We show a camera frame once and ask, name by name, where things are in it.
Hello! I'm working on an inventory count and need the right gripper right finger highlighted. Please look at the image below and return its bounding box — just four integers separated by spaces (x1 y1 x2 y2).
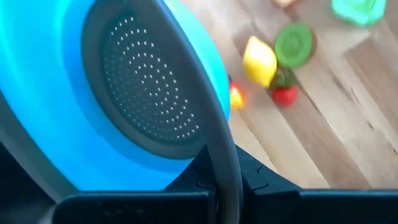
235 144 398 224

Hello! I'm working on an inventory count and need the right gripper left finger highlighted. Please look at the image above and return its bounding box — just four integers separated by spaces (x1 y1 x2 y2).
53 144 216 224

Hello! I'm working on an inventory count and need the blue collapsible colander grey rim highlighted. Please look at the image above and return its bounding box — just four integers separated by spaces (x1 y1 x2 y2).
0 0 244 224

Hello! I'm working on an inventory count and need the green plastic fruit half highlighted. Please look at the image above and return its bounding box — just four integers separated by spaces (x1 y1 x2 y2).
330 0 388 27

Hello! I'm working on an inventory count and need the red plastic strawberry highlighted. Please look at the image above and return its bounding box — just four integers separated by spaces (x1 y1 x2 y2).
269 67 299 108

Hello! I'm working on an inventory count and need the orange plastic pear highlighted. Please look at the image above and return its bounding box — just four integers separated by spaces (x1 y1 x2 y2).
229 81 246 110

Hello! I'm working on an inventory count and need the yellow plastic lemon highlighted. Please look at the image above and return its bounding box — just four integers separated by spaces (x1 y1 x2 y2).
241 35 278 89

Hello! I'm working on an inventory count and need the plastic kiwi half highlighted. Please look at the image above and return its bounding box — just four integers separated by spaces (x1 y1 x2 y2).
274 21 315 70

